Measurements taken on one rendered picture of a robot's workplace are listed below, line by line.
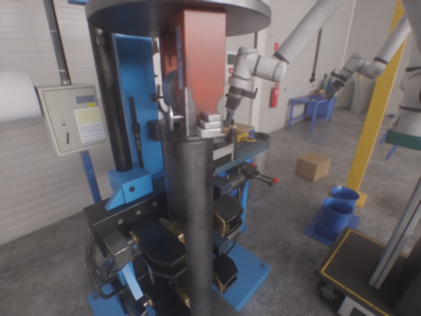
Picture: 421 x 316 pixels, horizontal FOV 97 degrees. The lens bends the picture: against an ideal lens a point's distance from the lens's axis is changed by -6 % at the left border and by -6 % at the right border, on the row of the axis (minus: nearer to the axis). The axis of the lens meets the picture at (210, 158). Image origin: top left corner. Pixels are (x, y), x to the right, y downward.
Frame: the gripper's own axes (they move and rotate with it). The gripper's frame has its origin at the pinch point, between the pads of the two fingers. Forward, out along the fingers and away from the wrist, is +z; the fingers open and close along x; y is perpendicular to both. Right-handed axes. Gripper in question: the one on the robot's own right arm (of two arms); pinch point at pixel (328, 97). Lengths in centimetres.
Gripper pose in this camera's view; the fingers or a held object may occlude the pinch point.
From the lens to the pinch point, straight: 183.7
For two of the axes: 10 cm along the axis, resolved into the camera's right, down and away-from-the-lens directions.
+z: -3.8, 7.6, 5.3
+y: 6.7, 6.2, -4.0
